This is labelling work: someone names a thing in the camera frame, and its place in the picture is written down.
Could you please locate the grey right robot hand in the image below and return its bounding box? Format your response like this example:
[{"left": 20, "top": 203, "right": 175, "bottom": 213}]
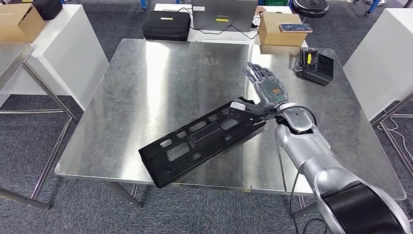
[{"left": 240, "top": 62, "right": 289, "bottom": 115}]

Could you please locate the round black stool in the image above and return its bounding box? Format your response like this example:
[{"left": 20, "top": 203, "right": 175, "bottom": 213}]
[{"left": 291, "top": 0, "right": 329, "bottom": 19}]

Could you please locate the smartphone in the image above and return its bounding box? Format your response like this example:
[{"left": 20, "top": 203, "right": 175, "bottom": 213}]
[{"left": 279, "top": 22, "right": 314, "bottom": 34}]

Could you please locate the black remote controller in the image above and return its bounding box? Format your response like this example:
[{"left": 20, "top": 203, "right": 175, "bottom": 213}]
[{"left": 294, "top": 48, "right": 335, "bottom": 87}]

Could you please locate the black bag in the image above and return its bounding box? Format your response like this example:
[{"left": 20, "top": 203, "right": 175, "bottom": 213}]
[{"left": 32, "top": 0, "right": 64, "bottom": 21}]

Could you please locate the white power cable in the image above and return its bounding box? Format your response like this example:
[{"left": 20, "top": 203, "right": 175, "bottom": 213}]
[{"left": 376, "top": 117, "right": 413, "bottom": 156}]

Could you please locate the white desk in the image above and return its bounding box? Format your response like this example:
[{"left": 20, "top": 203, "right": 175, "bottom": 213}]
[{"left": 152, "top": 2, "right": 309, "bottom": 46}]

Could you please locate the black laptop cable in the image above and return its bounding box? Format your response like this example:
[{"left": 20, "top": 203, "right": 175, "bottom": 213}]
[{"left": 177, "top": 6, "right": 261, "bottom": 41}]

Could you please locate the black carry case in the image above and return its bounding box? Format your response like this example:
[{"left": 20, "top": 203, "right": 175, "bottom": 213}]
[{"left": 142, "top": 10, "right": 192, "bottom": 42}]

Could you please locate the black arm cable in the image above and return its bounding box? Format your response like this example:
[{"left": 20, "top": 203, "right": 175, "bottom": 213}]
[{"left": 288, "top": 164, "right": 328, "bottom": 234}]

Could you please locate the open cardboard box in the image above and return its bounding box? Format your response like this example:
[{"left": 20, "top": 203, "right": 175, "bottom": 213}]
[{"left": 0, "top": 3, "right": 46, "bottom": 44}]

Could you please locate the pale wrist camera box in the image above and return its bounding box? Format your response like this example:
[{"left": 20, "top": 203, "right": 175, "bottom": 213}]
[{"left": 227, "top": 100, "right": 279, "bottom": 127}]

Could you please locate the grey laptop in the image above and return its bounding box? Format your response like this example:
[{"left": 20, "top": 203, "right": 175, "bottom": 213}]
[{"left": 190, "top": 0, "right": 259, "bottom": 33}]

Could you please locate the closed cardboard box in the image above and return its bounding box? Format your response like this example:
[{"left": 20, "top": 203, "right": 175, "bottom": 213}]
[{"left": 258, "top": 11, "right": 308, "bottom": 48}]

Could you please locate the white cabinet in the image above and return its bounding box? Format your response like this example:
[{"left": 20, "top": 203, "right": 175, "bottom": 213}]
[
  {"left": 342, "top": 8, "right": 413, "bottom": 122},
  {"left": 0, "top": 4, "right": 110, "bottom": 111}
]

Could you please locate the long black plastic part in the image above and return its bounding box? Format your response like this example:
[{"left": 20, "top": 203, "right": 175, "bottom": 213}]
[{"left": 138, "top": 97, "right": 267, "bottom": 189}]

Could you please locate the steel workbench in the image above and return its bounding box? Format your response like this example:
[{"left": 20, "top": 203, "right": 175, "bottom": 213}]
[{"left": 55, "top": 39, "right": 407, "bottom": 211}]

